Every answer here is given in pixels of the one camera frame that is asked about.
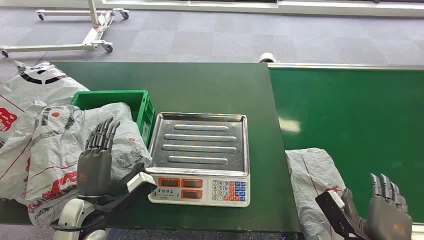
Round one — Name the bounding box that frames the green conveyor belt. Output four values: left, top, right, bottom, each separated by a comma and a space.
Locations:
268, 67, 424, 225

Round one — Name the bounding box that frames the green plastic crate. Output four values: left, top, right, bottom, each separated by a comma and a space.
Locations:
70, 89, 156, 147

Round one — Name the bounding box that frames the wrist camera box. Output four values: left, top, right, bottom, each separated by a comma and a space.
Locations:
314, 190, 364, 240
96, 171, 158, 213

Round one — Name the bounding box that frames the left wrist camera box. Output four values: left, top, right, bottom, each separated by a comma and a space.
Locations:
96, 171, 158, 213

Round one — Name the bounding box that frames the large white poly mailer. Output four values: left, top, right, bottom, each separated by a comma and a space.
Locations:
0, 60, 91, 204

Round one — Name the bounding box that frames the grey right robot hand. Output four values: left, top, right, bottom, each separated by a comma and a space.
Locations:
341, 173, 413, 240

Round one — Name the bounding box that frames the grey poly mailer package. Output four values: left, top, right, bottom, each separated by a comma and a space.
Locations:
285, 147, 349, 240

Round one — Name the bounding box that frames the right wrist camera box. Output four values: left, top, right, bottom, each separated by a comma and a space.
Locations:
314, 190, 364, 240

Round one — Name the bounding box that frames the crumpled grey poly mailer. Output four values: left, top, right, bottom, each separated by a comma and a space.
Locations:
24, 101, 154, 228

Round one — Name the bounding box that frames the white wheeled stand frame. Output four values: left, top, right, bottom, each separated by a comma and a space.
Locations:
0, 0, 130, 59

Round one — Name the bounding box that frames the electronic scale with steel tray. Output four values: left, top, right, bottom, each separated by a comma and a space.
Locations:
145, 112, 252, 209

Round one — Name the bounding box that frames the white conveyor roller end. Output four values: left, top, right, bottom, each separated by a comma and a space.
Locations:
258, 52, 279, 64

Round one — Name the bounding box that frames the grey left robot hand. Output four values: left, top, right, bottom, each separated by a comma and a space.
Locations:
76, 115, 146, 200

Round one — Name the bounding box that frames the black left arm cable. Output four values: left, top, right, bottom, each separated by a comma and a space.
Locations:
49, 206, 112, 233

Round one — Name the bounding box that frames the silver conveyor side rail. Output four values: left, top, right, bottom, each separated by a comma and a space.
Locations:
266, 62, 424, 71
410, 222, 424, 240

